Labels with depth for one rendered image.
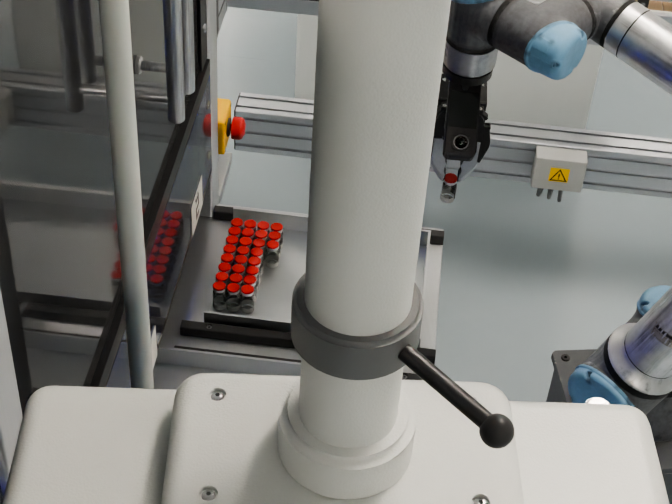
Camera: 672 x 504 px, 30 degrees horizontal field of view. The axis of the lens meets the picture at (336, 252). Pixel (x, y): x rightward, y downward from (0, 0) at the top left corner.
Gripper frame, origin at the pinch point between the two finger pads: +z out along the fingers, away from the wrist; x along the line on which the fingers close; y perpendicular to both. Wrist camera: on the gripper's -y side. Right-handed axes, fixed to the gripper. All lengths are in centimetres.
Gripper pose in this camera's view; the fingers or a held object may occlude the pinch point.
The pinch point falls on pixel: (451, 177)
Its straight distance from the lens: 190.1
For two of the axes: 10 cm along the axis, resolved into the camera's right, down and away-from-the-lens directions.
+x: -9.9, -1.0, 0.3
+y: 0.9, -7.2, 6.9
